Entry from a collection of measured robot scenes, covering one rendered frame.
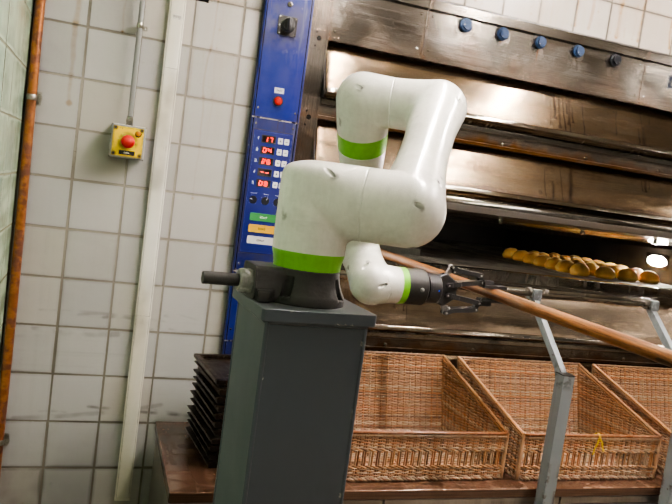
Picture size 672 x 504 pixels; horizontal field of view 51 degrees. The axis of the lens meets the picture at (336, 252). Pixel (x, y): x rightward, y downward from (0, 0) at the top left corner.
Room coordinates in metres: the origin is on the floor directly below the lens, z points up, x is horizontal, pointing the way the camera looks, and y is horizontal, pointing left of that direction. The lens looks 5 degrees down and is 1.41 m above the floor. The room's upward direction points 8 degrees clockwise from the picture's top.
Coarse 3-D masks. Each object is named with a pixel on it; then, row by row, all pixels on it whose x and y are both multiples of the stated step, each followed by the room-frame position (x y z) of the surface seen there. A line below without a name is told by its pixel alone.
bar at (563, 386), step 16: (512, 288) 2.22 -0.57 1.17; (528, 288) 2.24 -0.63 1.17; (624, 304) 2.37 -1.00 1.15; (640, 304) 2.39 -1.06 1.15; (656, 304) 2.40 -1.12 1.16; (544, 320) 2.19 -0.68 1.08; (656, 320) 2.37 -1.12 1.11; (544, 336) 2.16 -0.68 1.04; (560, 368) 2.07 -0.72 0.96; (560, 384) 2.04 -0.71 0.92; (560, 400) 2.03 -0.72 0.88; (560, 416) 2.03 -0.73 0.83; (560, 432) 2.04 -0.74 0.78; (544, 448) 2.06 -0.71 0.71; (560, 448) 2.04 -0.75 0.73; (544, 464) 2.05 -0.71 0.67; (544, 480) 2.04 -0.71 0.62; (544, 496) 2.03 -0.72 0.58
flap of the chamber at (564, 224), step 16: (448, 208) 2.38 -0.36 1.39; (464, 208) 2.40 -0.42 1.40; (480, 208) 2.43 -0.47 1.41; (512, 224) 2.67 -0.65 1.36; (528, 224) 2.62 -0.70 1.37; (544, 224) 2.58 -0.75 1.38; (560, 224) 2.54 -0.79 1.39; (576, 224) 2.56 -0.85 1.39; (592, 224) 2.58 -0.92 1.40; (608, 224) 2.60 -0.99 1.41; (640, 240) 2.84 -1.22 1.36
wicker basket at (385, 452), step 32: (384, 352) 2.46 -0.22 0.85; (384, 384) 2.44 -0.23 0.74; (416, 384) 2.48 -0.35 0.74; (448, 384) 2.48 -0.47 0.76; (384, 416) 2.41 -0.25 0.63; (416, 416) 2.45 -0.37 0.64; (448, 416) 2.45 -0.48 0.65; (480, 416) 2.26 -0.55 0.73; (352, 448) 1.93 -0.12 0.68; (384, 448) 1.97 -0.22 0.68; (416, 448) 2.01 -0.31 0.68; (448, 448) 2.04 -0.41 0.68; (480, 448) 2.08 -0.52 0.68; (352, 480) 1.94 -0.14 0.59; (384, 480) 1.97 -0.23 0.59; (416, 480) 2.01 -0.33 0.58; (448, 480) 2.05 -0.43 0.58
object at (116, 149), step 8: (112, 128) 2.10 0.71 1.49; (120, 128) 2.10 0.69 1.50; (128, 128) 2.11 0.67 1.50; (136, 128) 2.12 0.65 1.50; (144, 128) 2.13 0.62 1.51; (112, 136) 2.10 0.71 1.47; (120, 136) 2.11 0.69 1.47; (144, 136) 2.13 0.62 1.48; (112, 144) 2.10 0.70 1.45; (120, 144) 2.11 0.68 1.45; (136, 144) 2.12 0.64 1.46; (144, 144) 2.13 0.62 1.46; (112, 152) 2.10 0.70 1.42; (120, 152) 2.11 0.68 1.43; (128, 152) 2.11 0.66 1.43; (136, 152) 2.12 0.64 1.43
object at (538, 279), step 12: (396, 264) 2.49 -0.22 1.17; (432, 264) 2.54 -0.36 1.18; (444, 264) 2.61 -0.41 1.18; (468, 276) 2.59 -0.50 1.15; (492, 276) 2.62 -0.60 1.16; (504, 276) 2.64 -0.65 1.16; (516, 276) 2.66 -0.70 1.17; (528, 276) 2.67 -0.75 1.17; (540, 276) 2.69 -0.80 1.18; (552, 276) 2.73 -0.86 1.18; (576, 288) 2.75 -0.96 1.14; (588, 288) 2.77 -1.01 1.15; (600, 288) 2.79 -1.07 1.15; (612, 288) 2.80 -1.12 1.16; (624, 288) 2.82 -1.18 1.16; (636, 288) 2.84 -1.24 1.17; (648, 288) 2.86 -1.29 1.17; (660, 288) 2.88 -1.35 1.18
